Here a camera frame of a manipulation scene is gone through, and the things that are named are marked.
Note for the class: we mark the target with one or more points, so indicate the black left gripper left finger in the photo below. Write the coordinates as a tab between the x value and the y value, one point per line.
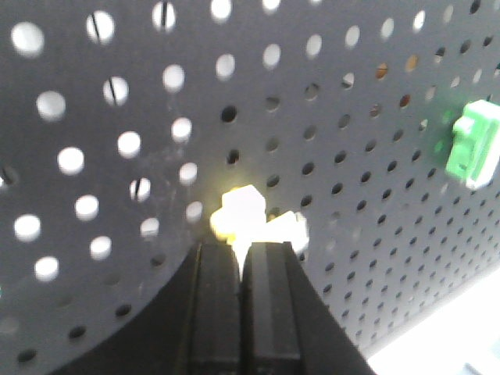
192	326

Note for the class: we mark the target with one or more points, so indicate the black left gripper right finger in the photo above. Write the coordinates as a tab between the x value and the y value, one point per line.
286	328

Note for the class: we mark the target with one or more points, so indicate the yellow toggle switch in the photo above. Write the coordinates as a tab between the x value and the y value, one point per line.
241	221

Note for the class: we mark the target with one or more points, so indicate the green toggle switch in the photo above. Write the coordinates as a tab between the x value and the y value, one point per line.
474	155

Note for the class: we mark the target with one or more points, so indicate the black perforated pegboard panel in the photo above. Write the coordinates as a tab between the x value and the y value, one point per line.
124	122

